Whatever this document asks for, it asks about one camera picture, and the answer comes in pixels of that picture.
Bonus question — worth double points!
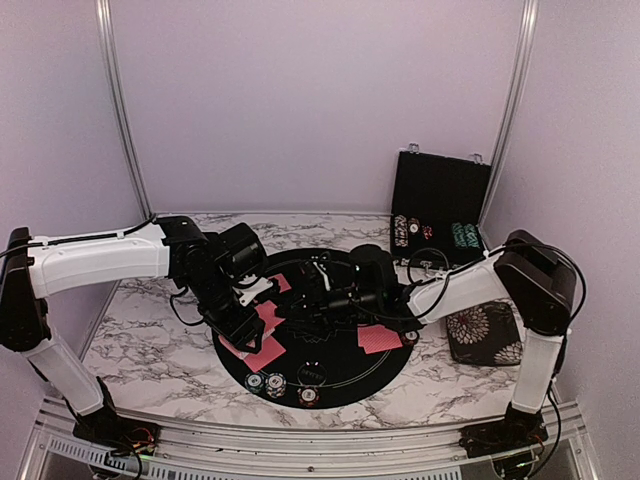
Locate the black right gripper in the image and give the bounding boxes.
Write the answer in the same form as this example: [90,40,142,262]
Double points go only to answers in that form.
[276,279,381,333]

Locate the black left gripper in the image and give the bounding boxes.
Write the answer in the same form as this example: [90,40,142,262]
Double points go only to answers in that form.
[185,269,266,354]

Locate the dealt red card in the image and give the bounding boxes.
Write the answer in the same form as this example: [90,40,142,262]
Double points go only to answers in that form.
[255,300,285,338]
[243,336,286,373]
[268,273,291,295]
[357,325,403,354]

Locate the clear round dealer button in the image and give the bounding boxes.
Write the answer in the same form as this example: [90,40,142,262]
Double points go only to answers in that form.
[297,362,327,386]

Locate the green chip stack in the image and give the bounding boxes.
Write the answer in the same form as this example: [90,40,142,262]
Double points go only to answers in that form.
[244,373,265,394]

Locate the red playing card deck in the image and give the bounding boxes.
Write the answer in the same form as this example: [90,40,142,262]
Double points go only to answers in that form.
[218,335,262,360]

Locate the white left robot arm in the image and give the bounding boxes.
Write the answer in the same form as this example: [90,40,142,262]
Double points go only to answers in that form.
[1,216,273,445]

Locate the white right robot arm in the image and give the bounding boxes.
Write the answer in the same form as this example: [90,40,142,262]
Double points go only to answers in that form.
[277,230,587,448]

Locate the round black poker mat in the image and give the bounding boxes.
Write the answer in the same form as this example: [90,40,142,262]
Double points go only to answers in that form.
[214,248,420,409]

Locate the black poker chip case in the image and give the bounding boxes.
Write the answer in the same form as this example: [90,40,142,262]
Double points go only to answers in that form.
[390,150,491,267]

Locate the green chips in case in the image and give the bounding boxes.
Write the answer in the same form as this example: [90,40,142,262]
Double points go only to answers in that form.
[451,222,484,250]

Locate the black floral rectangular tray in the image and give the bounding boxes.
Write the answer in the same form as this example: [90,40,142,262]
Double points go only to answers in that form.
[445,301,523,367]

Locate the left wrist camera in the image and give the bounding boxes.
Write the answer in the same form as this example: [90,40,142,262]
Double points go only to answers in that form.
[219,223,266,280]

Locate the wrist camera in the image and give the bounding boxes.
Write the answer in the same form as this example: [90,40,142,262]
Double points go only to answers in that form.
[219,223,266,280]
[349,244,399,312]

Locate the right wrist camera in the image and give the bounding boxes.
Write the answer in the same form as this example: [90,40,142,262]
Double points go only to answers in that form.
[349,244,399,312]

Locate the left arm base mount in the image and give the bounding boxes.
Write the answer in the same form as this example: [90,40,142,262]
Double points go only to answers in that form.
[65,397,160,454]

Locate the aluminium front rail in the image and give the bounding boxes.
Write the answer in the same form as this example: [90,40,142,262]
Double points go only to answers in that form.
[17,398,602,479]

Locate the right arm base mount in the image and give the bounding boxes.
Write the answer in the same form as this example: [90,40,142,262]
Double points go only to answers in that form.
[459,404,548,458]

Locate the left aluminium frame post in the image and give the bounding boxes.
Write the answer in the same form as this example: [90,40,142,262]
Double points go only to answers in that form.
[95,0,153,218]

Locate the aluminium frame post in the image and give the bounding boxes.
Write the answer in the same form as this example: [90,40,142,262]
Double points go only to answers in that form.
[481,0,540,222]
[95,0,153,218]

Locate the right aluminium frame post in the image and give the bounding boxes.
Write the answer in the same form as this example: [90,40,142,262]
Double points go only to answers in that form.
[481,0,540,222]

